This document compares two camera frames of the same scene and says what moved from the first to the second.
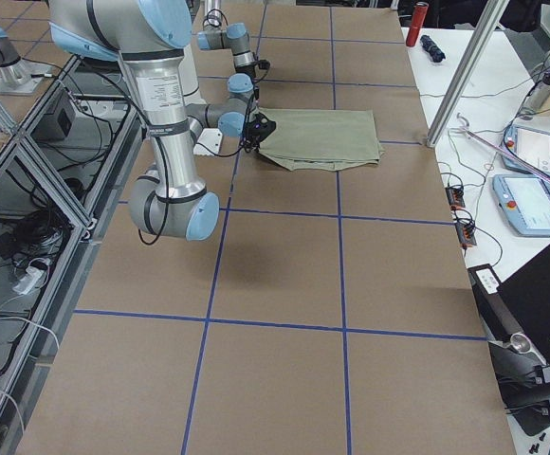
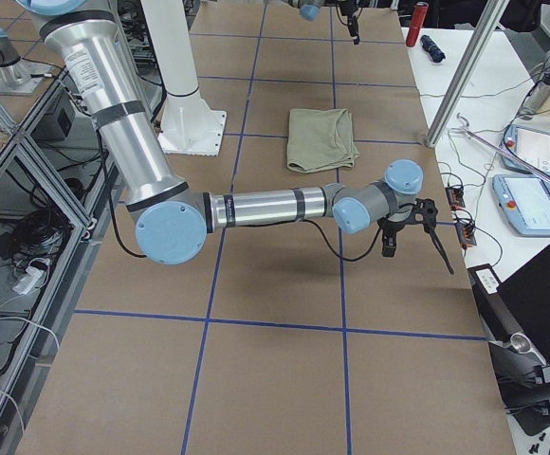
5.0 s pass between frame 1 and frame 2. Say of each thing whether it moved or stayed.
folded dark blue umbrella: stayed
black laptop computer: stayed
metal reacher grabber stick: stayed
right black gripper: moved
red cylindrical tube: stayed
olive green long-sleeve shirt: moved
